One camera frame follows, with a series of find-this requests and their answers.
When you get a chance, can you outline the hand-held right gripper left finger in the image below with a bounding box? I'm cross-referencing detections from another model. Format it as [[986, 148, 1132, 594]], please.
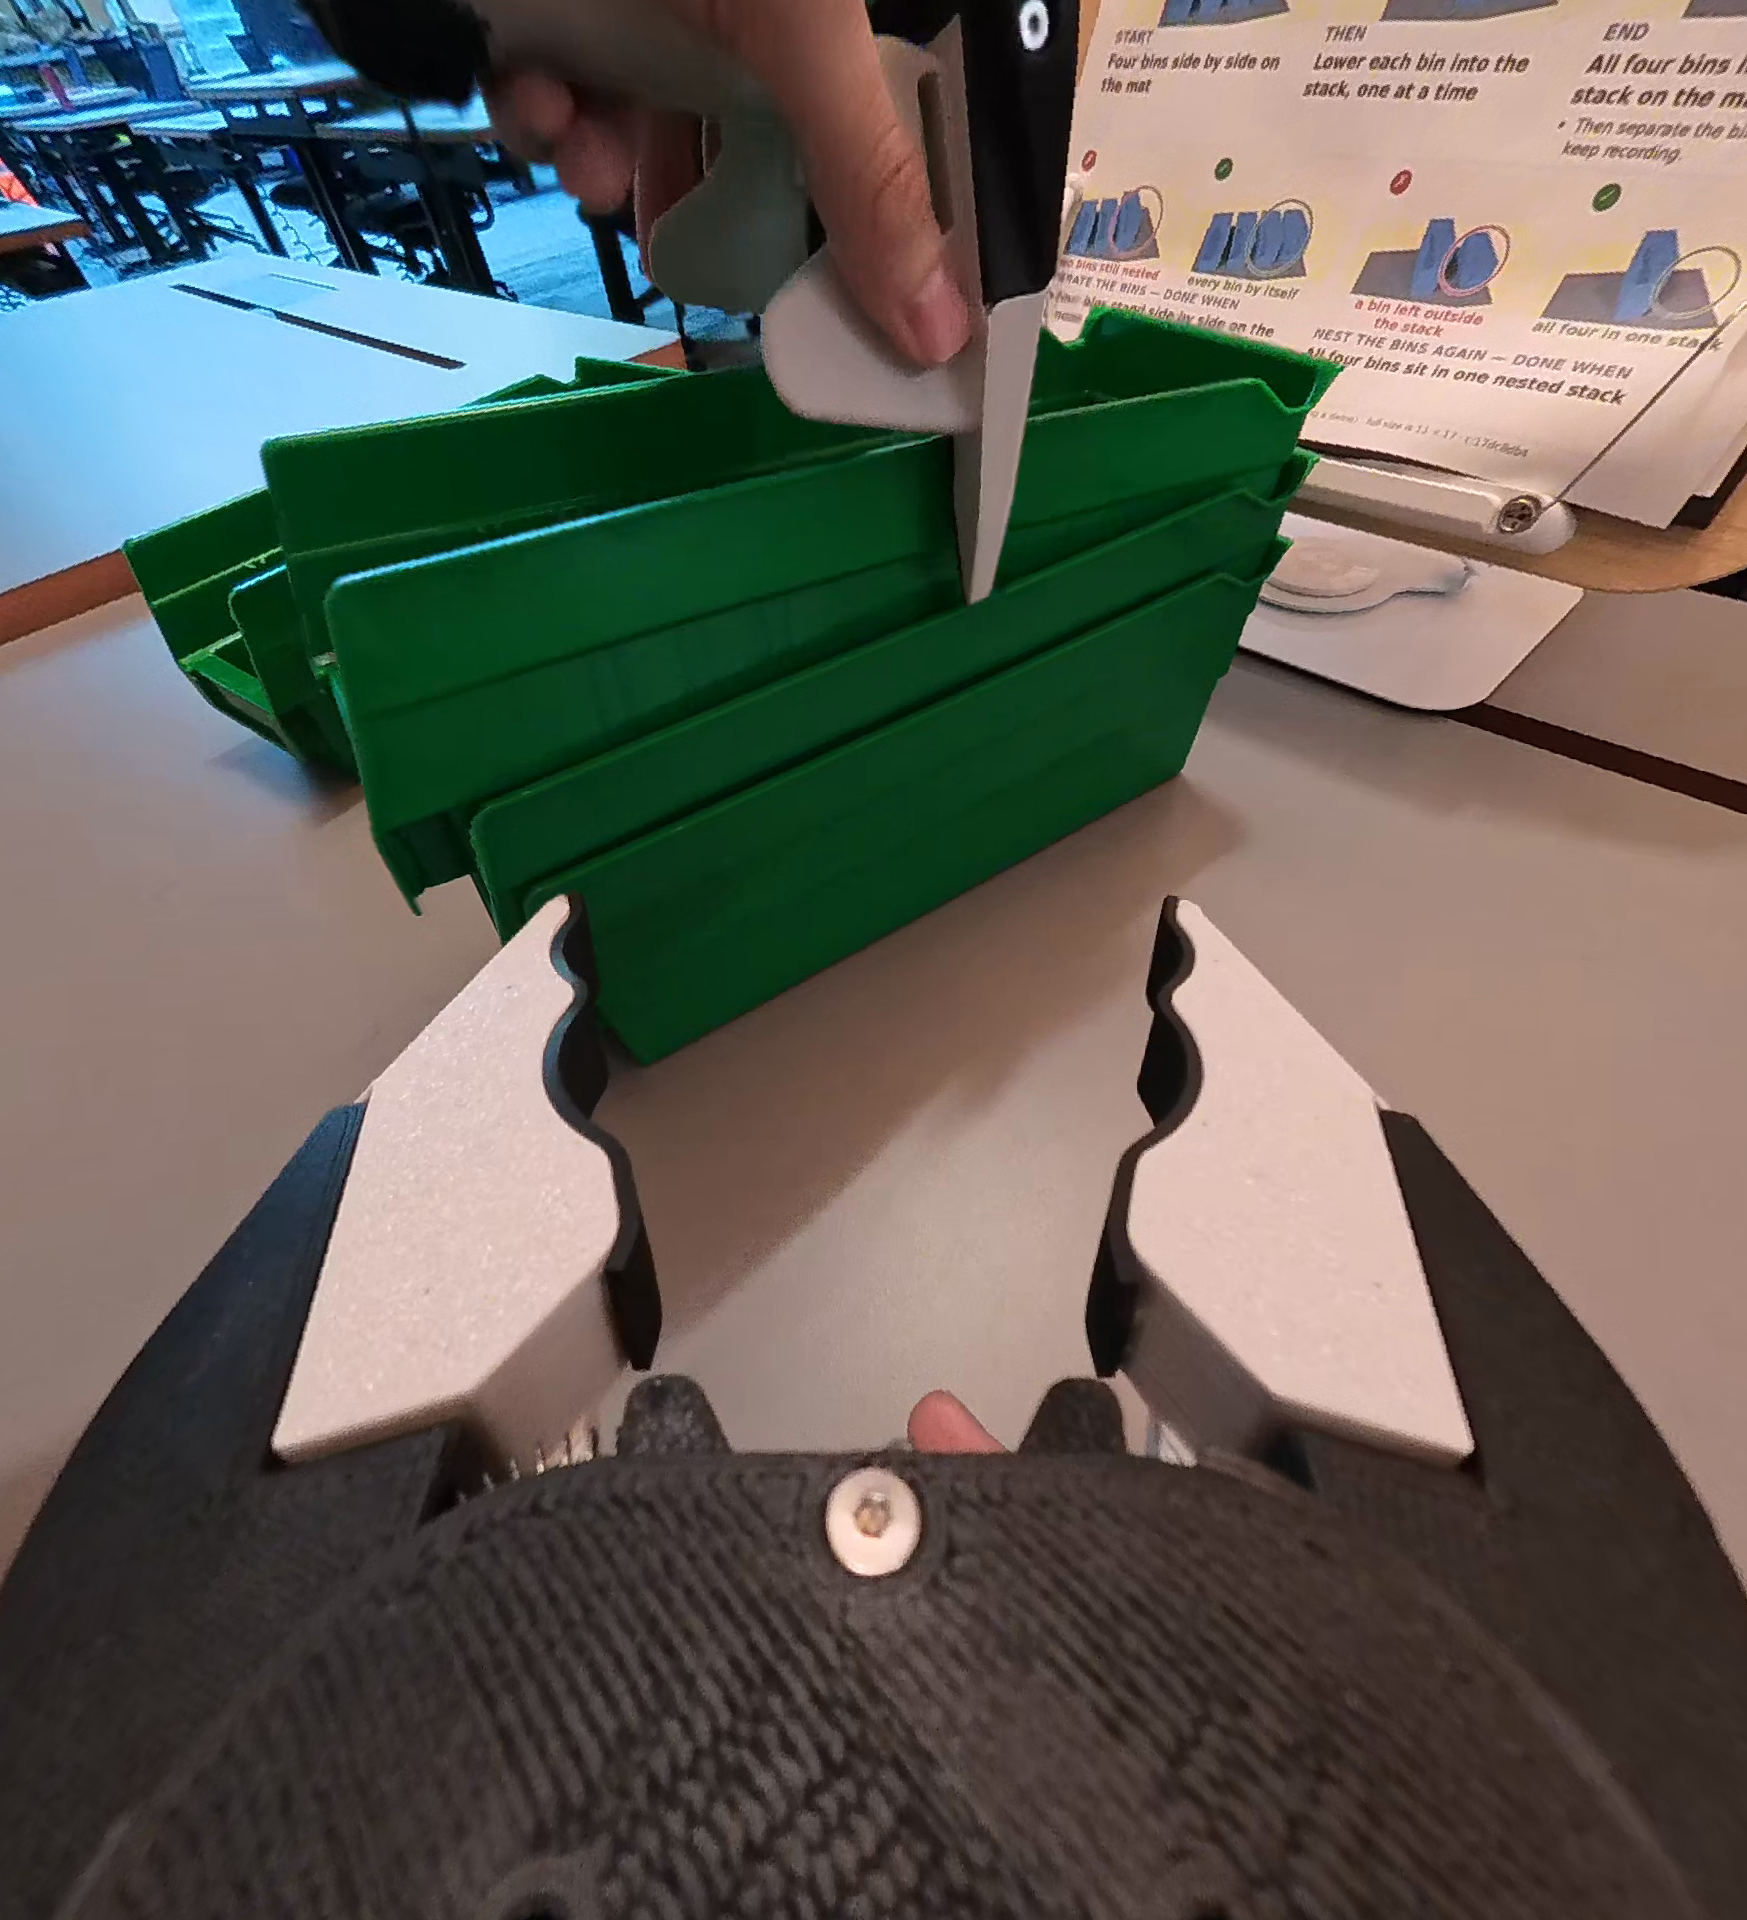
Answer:
[[265, 894, 662, 1469]]

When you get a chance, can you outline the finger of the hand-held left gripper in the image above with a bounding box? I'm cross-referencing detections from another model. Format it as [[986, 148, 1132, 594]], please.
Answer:
[[760, 251, 993, 435], [952, 287, 1047, 608]]

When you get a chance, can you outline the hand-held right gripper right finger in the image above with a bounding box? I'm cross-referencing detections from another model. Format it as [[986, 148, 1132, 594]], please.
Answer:
[[1083, 898, 1478, 1472]]

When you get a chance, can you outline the person's left hand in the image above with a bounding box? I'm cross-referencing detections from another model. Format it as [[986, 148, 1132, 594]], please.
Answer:
[[484, 0, 973, 366]]

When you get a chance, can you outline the person's right hand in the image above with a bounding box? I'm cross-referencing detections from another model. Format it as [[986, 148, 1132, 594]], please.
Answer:
[[909, 1388, 1011, 1458]]

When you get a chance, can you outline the instruction poster sheet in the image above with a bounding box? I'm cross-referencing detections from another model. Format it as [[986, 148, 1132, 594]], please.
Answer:
[[1060, 0, 1747, 527]]

